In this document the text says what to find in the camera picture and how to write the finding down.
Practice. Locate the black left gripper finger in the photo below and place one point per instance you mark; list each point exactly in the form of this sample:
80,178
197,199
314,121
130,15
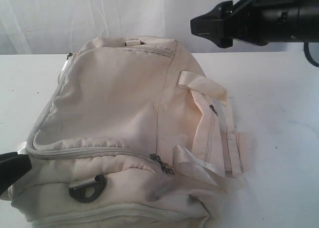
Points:
13,166

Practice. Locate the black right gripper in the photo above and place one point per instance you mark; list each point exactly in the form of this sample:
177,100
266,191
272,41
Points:
232,21

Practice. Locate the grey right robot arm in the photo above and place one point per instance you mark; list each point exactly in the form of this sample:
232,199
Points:
259,22

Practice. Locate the cream fabric duffel bag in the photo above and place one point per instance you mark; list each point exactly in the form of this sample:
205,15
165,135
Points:
134,136

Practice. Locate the white backdrop curtain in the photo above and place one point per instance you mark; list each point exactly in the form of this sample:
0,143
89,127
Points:
63,26

